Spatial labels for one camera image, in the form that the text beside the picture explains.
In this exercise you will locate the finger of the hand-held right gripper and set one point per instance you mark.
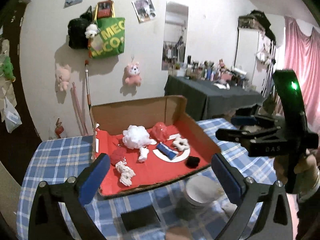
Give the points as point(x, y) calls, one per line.
point(245, 120)
point(232, 136)

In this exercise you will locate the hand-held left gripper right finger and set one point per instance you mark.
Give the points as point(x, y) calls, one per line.
point(226, 177)

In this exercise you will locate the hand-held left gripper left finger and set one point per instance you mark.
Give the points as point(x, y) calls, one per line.
point(93, 177)

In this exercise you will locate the cream knitted sock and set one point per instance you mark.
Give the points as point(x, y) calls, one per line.
point(125, 173)

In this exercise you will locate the black pompom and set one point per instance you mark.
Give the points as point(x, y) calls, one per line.
point(192, 162)

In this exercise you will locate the white cloth piece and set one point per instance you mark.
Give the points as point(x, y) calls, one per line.
point(143, 155)

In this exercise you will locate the blue fabric roll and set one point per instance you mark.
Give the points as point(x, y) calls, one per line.
point(166, 151)

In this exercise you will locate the cardboard box with red lining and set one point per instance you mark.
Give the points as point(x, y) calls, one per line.
point(140, 110)

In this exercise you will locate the person's right forearm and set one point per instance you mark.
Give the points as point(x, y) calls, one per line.
point(310, 212)

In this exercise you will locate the person's right hand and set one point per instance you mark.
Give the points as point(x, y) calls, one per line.
point(306, 166)

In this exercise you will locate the glass jar with metal lid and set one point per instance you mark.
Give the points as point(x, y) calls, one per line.
point(200, 190)

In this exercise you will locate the blue plaid tablecloth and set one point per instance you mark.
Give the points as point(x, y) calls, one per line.
point(50, 155)

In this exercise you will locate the table with dark cloth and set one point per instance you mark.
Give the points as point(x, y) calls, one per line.
point(200, 97)

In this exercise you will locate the small red rabbit figure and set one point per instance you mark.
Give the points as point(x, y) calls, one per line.
point(59, 130)

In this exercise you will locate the white mesh pouf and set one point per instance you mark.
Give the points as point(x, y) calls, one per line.
point(136, 136)

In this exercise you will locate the row of cosmetic bottles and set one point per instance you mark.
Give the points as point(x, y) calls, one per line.
point(210, 71)

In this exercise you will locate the dark patterned box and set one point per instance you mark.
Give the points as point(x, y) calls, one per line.
point(140, 217)

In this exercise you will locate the pink sticks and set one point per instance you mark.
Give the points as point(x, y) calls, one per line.
point(79, 110)

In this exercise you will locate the pink curtain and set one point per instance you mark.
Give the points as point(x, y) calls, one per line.
point(300, 50)

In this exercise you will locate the red mesh pouf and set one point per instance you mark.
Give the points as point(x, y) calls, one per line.
point(160, 131)

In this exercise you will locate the red tipped white pole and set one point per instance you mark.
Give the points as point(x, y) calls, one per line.
point(88, 87)

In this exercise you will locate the suitcase on rack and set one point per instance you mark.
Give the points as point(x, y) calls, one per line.
point(248, 22)

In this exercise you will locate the clear plastic bag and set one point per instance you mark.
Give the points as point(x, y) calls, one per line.
point(12, 117)

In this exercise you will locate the black bag on rack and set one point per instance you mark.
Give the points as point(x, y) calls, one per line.
point(262, 20)

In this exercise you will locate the pink plush bear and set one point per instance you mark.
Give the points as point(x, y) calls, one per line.
point(62, 76)

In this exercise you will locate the pink plush rabbit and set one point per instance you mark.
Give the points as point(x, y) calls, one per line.
point(133, 73)

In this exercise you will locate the green tote bag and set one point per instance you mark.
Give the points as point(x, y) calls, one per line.
point(110, 40)

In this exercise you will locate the green plush toy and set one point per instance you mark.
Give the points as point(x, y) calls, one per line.
point(7, 67)

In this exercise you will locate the small white plush dog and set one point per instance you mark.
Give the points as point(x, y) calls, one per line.
point(91, 31)

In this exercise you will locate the red framed picture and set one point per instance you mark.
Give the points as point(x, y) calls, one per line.
point(103, 8)

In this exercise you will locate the wall mirror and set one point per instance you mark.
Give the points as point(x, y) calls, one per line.
point(175, 36)

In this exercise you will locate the black bag on wall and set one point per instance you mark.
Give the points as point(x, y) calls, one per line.
point(77, 33)

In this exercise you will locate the photo on wall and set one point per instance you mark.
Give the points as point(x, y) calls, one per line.
point(144, 10)

